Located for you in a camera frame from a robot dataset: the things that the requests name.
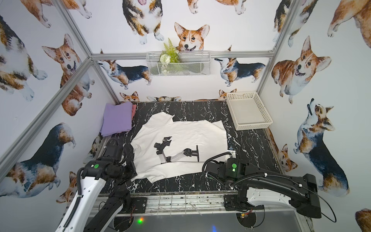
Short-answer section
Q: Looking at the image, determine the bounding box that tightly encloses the white plastic basket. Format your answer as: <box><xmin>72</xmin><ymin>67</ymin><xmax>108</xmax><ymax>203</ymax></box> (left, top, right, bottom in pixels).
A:
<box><xmin>226</xmin><ymin>91</ymin><xmax>273</xmax><ymax>131</ymax></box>

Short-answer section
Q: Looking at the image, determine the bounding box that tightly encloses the artificial green fern plant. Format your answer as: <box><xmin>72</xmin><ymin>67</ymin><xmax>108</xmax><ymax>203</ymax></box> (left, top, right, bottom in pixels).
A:
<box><xmin>159</xmin><ymin>39</ymin><xmax>180</xmax><ymax>75</ymax></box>

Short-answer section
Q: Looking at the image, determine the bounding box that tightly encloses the white printed t-shirt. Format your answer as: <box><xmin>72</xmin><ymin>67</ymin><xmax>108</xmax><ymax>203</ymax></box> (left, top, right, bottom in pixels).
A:
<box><xmin>131</xmin><ymin>112</ymin><xmax>228</xmax><ymax>183</ymax></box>

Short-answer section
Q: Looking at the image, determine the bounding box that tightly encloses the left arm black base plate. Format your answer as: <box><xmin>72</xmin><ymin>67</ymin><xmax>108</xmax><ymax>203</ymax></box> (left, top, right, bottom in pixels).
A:
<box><xmin>119</xmin><ymin>197</ymin><xmax>148</xmax><ymax>214</ymax></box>

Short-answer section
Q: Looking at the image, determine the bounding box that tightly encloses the folded purple t-shirt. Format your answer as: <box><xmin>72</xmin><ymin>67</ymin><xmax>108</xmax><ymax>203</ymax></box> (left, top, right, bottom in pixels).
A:
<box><xmin>100</xmin><ymin>102</ymin><xmax>133</xmax><ymax>137</ymax></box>

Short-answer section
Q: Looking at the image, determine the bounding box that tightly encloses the folded pink t-shirt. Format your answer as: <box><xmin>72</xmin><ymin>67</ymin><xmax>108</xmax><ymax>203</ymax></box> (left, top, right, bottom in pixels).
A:
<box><xmin>131</xmin><ymin>104</ymin><xmax>137</xmax><ymax>119</ymax></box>

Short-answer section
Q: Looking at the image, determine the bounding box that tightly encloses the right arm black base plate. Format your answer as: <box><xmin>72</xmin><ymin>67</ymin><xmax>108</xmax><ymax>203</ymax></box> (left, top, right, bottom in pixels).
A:
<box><xmin>223</xmin><ymin>194</ymin><xmax>264</xmax><ymax>212</ymax></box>

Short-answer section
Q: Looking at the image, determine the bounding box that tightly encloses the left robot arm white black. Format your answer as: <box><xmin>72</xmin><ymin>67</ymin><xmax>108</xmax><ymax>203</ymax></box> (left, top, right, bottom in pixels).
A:
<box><xmin>56</xmin><ymin>138</ymin><xmax>137</xmax><ymax>232</ymax></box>

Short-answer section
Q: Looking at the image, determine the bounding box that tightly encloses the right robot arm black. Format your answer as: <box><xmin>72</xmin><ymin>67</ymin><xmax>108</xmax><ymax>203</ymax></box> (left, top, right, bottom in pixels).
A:
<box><xmin>202</xmin><ymin>152</ymin><xmax>322</xmax><ymax>218</ymax></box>

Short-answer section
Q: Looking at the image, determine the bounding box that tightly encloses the white wire wall basket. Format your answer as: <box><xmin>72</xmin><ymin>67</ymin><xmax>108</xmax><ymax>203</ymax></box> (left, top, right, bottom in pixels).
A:
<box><xmin>146</xmin><ymin>52</ymin><xmax>211</xmax><ymax>77</ymax></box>

